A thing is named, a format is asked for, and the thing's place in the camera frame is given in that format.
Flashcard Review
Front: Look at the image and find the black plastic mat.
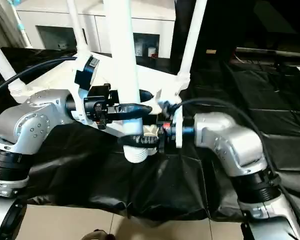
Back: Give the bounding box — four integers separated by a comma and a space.
0, 47, 300, 223

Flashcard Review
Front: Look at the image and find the white glass-door cabinet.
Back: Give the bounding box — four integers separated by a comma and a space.
15, 0, 177, 59

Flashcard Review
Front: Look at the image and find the white plastic table top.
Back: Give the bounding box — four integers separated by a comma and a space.
7, 50, 192, 147

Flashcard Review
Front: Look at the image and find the white pole with blue band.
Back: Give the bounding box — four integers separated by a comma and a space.
10, 0, 32, 48

